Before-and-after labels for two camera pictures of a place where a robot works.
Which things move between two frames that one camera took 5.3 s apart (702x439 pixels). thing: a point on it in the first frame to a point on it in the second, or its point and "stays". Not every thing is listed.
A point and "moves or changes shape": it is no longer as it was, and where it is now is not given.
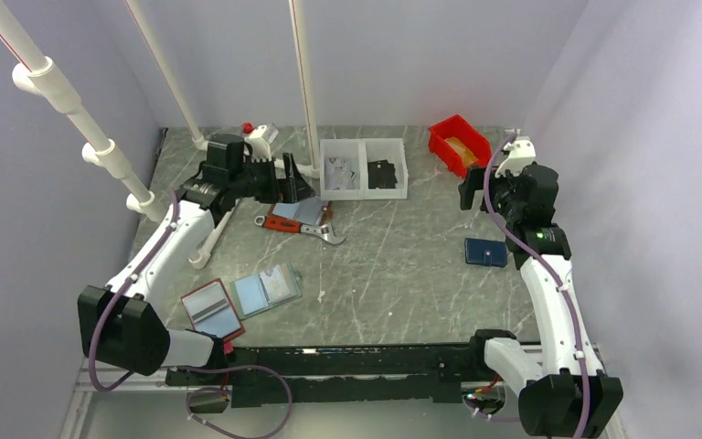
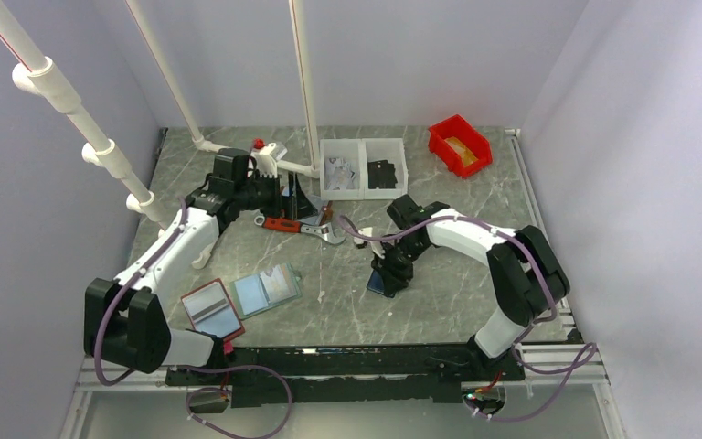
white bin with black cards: (384, 170) stays
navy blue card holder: (485, 252) moves or changes shape
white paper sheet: (342, 169) stays
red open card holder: (212, 311) stays
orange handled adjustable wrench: (324, 230) stays
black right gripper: (467, 189) to (386, 262)
